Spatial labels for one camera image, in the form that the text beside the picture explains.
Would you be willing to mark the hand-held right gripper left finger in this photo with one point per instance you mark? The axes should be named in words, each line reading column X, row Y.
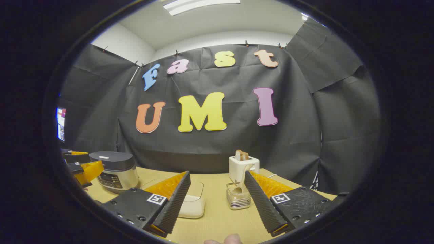
column 174, row 200

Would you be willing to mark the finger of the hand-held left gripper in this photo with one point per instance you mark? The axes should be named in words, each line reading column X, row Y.
column 78, row 157
column 90, row 171

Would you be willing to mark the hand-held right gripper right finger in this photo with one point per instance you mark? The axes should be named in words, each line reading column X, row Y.
column 262, row 203

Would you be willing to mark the clear plastic rice container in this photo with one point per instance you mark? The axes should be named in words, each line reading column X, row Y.
column 195, row 203

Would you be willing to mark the silver black rice cooker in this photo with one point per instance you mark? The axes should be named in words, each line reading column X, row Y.
column 115, row 169

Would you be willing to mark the clear chopstick holder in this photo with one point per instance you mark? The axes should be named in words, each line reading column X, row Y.
column 237, row 201

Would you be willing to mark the wooden spoon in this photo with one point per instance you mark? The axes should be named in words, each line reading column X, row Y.
column 244, row 176

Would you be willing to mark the computer monitor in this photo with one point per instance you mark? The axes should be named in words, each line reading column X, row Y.
column 61, row 123

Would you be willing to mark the white toaster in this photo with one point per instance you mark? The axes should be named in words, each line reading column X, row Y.
column 237, row 167

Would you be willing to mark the bread slice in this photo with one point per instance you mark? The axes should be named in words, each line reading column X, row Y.
column 241, row 155

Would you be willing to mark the black backdrop cloth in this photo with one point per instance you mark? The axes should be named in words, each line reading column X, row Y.
column 220, row 152

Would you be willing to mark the ceiling light panel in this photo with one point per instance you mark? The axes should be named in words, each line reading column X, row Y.
column 200, row 6

